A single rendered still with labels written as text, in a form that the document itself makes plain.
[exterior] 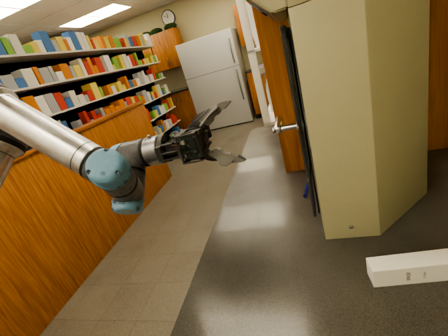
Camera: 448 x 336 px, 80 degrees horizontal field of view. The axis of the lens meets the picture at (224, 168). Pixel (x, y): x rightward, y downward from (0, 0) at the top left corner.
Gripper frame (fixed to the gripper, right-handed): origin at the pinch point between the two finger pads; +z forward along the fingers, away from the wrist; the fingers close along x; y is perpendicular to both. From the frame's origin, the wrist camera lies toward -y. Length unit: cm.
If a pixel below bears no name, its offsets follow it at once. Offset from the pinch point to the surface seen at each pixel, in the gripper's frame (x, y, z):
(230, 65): 8, -477, -98
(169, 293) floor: -119, -59, -92
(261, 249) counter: -26.2, 11.8, 0.5
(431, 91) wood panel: -7, -27, 50
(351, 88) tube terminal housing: 6.0, 10.7, 23.3
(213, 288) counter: -26.5, 22.6, -8.9
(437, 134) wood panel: -20, -27, 52
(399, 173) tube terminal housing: -14.7, 4.6, 31.9
